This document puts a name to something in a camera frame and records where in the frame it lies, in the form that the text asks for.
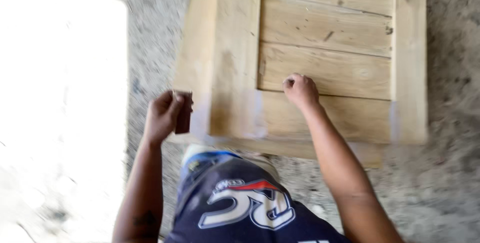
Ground person's right hand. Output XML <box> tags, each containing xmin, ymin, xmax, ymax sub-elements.
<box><xmin>282</xmin><ymin>73</ymin><xmax>320</xmax><ymax>111</ymax></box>

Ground person's left hand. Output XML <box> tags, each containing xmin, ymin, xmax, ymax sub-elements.
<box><xmin>143</xmin><ymin>90</ymin><xmax>194</xmax><ymax>146</ymax></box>

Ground brown sandpaper piece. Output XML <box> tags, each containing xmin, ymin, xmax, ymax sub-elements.
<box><xmin>172</xmin><ymin>90</ymin><xmax>194</xmax><ymax>135</ymax></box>

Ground unfinished wooden panel door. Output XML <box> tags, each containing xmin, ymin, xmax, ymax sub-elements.
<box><xmin>167</xmin><ymin>0</ymin><xmax>429</xmax><ymax>168</ymax></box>

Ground person's navy printed shirt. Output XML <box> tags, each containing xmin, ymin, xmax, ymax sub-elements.
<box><xmin>164</xmin><ymin>151</ymin><xmax>351</xmax><ymax>243</ymax></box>

